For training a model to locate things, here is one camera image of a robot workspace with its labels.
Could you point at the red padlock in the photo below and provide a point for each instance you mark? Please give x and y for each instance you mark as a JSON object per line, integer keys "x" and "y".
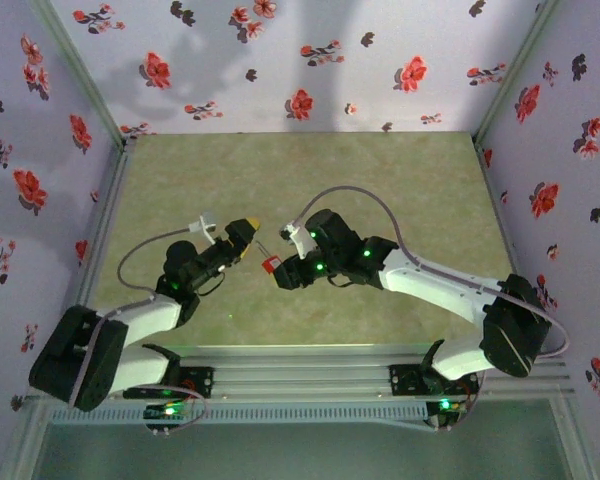
{"x": 270, "y": 265}

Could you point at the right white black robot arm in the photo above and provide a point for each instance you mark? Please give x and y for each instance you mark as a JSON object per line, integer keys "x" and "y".
{"x": 430, "y": 290}

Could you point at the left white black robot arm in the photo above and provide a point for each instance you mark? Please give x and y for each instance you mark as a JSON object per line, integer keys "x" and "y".
{"x": 145, "y": 315}

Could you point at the aluminium side rail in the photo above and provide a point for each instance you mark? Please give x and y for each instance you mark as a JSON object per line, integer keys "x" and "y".
{"x": 501, "y": 210}
{"x": 102, "y": 225}

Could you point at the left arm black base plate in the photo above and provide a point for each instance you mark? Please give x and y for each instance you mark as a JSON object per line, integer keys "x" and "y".
{"x": 202, "y": 380}

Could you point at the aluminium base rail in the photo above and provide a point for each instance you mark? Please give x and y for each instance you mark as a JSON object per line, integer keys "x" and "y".
{"x": 300, "y": 375}

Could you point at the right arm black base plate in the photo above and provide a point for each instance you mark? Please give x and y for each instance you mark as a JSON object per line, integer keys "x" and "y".
{"x": 402, "y": 380}

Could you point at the aluminium corner post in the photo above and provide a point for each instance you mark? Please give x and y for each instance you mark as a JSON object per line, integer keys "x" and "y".
{"x": 516, "y": 70}
{"x": 82, "y": 70}

